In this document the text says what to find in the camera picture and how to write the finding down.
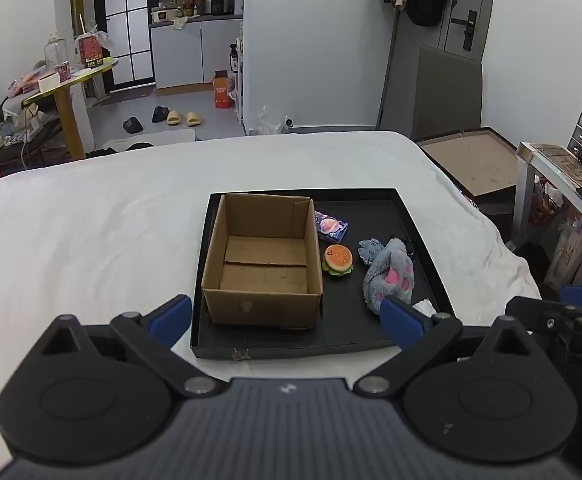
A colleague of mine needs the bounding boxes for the orange carton box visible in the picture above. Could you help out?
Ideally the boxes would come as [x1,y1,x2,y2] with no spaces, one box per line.
[212,70,236,110]

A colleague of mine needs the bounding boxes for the small black fabric pouch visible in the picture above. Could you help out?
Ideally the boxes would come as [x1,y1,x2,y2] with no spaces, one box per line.
[390,234,418,260]

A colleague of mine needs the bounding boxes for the clear plastic bag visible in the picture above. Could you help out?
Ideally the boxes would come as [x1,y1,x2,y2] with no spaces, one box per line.
[257,105,293,135]

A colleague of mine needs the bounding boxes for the white shelf rack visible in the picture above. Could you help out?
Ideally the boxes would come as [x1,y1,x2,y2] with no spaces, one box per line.
[234,22,246,127]

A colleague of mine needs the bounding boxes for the brown door mat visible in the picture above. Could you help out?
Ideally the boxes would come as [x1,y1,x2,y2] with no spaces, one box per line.
[96,84,156,107]

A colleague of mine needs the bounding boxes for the white floor mat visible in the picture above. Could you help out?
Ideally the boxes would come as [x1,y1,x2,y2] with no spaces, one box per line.
[101,128,197,152]

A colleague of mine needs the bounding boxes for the red box with straw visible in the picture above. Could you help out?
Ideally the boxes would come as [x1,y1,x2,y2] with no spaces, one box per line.
[78,14,105,70]

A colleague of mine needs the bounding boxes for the black framed glass door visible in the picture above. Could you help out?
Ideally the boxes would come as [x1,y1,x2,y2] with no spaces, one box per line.
[92,0,155,92]

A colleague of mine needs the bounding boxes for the brown framed board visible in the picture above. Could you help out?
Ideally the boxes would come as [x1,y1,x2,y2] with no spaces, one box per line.
[415,127,520,200]

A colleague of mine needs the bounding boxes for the grey leaning panel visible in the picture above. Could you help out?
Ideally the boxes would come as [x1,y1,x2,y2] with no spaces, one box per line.
[410,44,484,142]

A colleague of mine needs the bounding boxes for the white tissue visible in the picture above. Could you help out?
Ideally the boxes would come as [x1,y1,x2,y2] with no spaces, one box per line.
[412,299,440,319]

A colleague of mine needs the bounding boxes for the grey entrance door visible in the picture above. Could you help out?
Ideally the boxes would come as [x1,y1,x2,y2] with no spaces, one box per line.
[437,0,498,63]

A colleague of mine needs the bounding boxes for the clear glass bottle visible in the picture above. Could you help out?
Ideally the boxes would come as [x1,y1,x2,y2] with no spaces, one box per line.
[44,32,72,74]

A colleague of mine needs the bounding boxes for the yellow round side table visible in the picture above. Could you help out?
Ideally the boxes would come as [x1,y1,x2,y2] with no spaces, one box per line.
[22,56,120,161]

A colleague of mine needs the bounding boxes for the white desk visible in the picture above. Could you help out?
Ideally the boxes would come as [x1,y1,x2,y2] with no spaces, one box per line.
[512,141,582,262]

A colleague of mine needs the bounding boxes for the pile of household clutter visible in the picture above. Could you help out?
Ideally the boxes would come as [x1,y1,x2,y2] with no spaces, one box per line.
[0,59,68,167]

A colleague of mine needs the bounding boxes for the purple snack packet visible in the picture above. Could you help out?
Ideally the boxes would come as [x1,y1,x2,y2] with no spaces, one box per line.
[314,210,350,241]

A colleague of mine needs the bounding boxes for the black door handle lock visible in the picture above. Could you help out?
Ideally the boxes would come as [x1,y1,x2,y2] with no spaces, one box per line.
[450,9,478,52]

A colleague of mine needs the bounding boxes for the beige tote bag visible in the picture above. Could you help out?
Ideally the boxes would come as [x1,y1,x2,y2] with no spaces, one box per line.
[545,219,582,292]

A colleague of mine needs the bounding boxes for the burger plush toy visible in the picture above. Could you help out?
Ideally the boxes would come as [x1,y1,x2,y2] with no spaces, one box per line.
[322,244,355,277]

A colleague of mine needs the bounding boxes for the grey kitchen cabinet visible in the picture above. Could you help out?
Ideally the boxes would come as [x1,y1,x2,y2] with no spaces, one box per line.
[149,14,245,92]

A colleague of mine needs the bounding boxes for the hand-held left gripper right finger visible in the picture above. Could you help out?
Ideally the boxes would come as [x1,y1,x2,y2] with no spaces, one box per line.
[353,295,542,398]

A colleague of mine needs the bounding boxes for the black shallow tray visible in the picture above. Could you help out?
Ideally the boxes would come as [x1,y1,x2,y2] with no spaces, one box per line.
[190,188,456,361]

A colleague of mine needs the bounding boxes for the grey paw plush glove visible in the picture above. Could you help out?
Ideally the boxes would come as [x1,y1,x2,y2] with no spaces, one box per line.
[362,238,416,316]

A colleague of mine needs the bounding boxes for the brown cardboard box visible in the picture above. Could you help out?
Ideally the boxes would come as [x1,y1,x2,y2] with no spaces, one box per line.
[201,192,325,330]

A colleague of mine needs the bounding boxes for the small blue knitted plush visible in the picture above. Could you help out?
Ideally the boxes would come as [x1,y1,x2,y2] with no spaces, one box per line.
[358,239,387,266]

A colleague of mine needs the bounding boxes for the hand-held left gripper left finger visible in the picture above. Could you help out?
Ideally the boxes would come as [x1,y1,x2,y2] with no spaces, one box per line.
[36,294,232,400]

